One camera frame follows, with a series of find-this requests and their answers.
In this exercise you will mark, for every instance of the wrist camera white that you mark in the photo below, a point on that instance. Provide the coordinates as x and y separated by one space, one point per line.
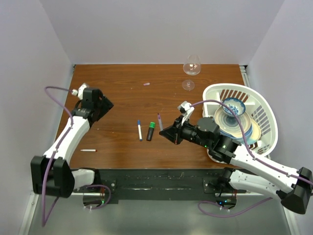
79 92
186 109

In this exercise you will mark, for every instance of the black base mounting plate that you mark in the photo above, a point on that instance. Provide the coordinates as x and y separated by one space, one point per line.
163 184

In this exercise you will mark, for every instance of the blue white patterned bowl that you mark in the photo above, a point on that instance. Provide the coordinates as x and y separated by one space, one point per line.
235 105

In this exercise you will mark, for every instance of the purple pen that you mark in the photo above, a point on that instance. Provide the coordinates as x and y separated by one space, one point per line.
160 122

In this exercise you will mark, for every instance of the white pen red tip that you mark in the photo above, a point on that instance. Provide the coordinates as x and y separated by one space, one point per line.
88 150

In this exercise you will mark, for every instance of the cream plate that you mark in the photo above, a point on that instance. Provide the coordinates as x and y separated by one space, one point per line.
256 132

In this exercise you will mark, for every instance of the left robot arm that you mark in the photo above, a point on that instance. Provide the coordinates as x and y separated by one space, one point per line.
51 174

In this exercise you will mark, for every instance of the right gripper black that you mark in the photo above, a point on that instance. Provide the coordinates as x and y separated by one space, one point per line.
173 133

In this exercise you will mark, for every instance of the blue rimmed plate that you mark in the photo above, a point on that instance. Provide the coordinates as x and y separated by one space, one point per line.
247 138

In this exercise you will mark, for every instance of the clear wine glass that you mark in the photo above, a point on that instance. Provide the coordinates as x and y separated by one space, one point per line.
191 67

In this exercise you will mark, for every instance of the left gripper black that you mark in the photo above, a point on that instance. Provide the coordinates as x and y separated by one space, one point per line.
107 105

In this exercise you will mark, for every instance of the white pen blue tip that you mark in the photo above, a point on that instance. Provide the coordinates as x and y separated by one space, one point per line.
139 132

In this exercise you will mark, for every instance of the green highlighter pen black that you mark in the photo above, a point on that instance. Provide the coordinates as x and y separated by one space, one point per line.
150 134

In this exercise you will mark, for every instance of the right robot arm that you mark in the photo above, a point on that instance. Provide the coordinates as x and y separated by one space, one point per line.
293 187

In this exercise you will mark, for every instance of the white plastic dish basket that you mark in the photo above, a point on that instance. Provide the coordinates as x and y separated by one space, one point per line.
257 108

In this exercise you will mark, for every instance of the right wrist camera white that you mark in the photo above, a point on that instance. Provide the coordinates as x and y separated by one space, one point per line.
186 109

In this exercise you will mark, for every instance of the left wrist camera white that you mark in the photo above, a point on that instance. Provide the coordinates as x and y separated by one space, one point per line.
79 92

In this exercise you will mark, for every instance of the grey striped plate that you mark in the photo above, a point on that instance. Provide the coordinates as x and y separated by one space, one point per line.
229 125

